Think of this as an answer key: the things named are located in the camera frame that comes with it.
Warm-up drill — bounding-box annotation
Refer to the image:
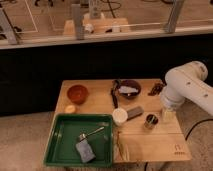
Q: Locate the black dish brush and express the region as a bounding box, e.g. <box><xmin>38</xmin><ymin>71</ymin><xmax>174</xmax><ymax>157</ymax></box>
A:
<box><xmin>110</xmin><ymin>79</ymin><xmax>121</xmax><ymax>109</ymax></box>

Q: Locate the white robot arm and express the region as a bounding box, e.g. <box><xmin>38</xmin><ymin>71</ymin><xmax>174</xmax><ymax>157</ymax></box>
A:
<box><xmin>160</xmin><ymin>61</ymin><xmax>213</xmax><ymax>123</ymax></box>

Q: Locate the dark bowl with cloth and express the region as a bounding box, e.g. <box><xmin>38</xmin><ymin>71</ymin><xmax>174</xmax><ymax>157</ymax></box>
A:
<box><xmin>118</xmin><ymin>80</ymin><xmax>141</xmax><ymax>99</ymax></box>

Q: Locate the red bowl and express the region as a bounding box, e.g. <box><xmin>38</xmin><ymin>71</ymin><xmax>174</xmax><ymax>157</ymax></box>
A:
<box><xmin>67</xmin><ymin>85</ymin><xmax>89</xmax><ymax>105</ymax></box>

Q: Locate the small metal cup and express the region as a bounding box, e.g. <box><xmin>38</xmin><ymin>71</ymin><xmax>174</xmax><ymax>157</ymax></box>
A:
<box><xmin>144</xmin><ymin>114</ymin><xmax>158</xmax><ymax>129</ymax></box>

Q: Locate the dark brown food item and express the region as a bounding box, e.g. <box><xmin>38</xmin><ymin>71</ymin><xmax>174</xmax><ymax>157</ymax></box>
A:
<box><xmin>148</xmin><ymin>83</ymin><xmax>164</xmax><ymax>96</ymax></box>

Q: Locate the grey rectangular block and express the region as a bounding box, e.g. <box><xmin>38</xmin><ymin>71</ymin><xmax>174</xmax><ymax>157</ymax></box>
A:
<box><xmin>127</xmin><ymin>106</ymin><xmax>144</xmax><ymax>119</ymax></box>

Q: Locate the white cup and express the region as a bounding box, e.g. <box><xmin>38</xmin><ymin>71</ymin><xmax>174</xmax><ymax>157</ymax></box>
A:
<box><xmin>112</xmin><ymin>108</ymin><xmax>128</xmax><ymax>126</ymax></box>

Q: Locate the wooden spatula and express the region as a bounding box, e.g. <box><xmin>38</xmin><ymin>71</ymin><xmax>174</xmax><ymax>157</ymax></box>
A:
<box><xmin>116</xmin><ymin>133</ymin><xmax>130</xmax><ymax>162</ymax></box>

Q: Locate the metal spoon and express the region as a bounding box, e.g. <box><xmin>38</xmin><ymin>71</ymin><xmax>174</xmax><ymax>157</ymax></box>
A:
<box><xmin>78</xmin><ymin>127</ymin><xmax>104</xmax><ymax>141</ymax></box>

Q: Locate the grey blue sponge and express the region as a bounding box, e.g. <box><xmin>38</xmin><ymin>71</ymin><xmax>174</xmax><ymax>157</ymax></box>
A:
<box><xmin>76</xmin><ymin>139</ymin><xmax>95</xmax><ymax>163</ymax></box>

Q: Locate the small yellow round object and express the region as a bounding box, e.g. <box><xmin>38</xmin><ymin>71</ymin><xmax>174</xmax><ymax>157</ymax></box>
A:
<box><xmin>65</xmin><ymin>105</ymin><xmax>77</xmax><ymax>113</ymax></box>

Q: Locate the wooden board in background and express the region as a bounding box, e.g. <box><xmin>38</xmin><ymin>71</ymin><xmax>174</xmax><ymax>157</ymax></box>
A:
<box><xmin>63</xmin><ymin>18</ymin><xmax>131</xmax><ymax>36</ymax></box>

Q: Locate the green plastic tray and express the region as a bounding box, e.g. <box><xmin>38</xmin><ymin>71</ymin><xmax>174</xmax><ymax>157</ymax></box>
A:
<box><xmin>43</xmin><ymin>114</ymin><xmax>113</xmax><ymax>167</ymax></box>

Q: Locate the black cable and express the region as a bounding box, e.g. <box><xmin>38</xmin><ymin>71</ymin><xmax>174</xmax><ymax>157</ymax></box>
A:
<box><xmin>185</xmin><ymin>118</ymin><xmax>213</xmax><ymax>141</ymax></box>

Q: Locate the grey metal post right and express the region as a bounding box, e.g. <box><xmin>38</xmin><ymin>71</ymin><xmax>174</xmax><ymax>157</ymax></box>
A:
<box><xmin>165</xmin><ymin>0</ymin><xmax>185</xmax><ymax>33</ymax></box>

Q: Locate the grey metal post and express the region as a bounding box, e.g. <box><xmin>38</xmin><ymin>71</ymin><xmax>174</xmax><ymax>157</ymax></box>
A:
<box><xmin>0</xmin><ymin>8</ymin><xmax>18</xmax><ymax>45</ymax></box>
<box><xmin>165</xmin><ymin>0</ymin><xmax>185</xmax><ymax>33</ymax></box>
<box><xmin>71</xmin><ymin>4</ymin><xmax>84</xmax><ymax>40</ymax></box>

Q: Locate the grey metal post left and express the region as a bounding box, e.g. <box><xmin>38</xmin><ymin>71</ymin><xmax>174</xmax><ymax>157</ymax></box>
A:
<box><xmin>0</xmin><ymin>8</ymin><xmax>18</xmax><ymax>45</ymax></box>

